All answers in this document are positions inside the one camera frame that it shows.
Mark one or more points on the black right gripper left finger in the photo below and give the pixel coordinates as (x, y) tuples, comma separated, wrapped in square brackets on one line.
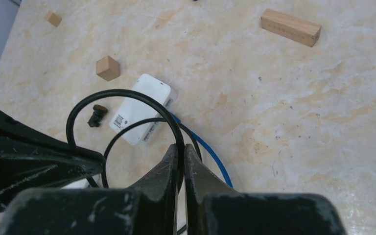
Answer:
[(145, 207)]

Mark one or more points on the wooden cube near switch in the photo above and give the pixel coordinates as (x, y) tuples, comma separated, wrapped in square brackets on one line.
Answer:
[(53, 18)]

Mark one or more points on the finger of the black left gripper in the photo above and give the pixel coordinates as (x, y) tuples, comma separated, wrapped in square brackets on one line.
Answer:
[(31, 159)]

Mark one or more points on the small black rubber part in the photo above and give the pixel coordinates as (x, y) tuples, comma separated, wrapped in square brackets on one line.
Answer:
[(98, 115)]

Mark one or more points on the small wooden cube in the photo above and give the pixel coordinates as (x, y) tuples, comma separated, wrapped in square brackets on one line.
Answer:
[(107, 68)]

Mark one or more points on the white TP-Link switch box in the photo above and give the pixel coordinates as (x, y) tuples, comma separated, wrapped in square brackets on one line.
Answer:
[(83, 183)]

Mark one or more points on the long white network switch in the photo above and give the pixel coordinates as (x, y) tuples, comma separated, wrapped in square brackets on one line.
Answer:
[(132, 111)]

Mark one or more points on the flat wooden plank block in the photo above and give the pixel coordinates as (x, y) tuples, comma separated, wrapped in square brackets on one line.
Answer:
[(296, 29)]

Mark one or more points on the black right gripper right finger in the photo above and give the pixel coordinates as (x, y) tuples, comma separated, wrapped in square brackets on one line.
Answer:
[(214, 208)]

